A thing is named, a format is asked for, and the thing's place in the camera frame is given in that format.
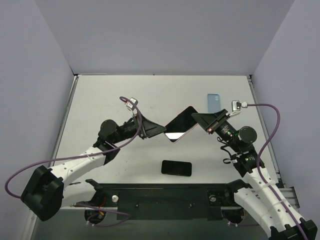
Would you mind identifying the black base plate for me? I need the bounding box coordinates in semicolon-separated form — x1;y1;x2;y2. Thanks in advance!
72;182;268;222

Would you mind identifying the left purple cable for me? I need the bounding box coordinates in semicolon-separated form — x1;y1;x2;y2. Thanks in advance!
4;96;148;228

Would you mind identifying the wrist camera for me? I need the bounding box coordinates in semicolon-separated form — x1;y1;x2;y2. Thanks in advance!
125;97;138;111
228;100;248;118

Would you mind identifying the black phone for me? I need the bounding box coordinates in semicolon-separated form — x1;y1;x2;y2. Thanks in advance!
161;160;192;177

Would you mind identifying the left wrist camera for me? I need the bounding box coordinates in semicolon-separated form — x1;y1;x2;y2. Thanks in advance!
125;97;138;111

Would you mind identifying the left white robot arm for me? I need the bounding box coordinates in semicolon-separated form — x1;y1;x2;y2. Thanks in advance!
20;115;166;221

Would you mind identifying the blue phone case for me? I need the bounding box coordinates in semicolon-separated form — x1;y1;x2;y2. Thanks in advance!
207;93;221;114

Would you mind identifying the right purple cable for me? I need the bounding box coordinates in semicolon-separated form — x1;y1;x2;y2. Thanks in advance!
226;102;311;240

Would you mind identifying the purple cable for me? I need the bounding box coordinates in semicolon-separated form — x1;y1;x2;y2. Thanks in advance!
4;96;148;228
226;102;311;240

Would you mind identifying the aluminium frame rail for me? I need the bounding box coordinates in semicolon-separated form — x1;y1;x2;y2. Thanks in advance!
29;74;78;211

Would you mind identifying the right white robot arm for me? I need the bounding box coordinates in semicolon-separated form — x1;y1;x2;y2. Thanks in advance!
192;109;318;240

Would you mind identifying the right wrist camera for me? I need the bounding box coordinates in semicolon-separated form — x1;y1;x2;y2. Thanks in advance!
228;100;248;118

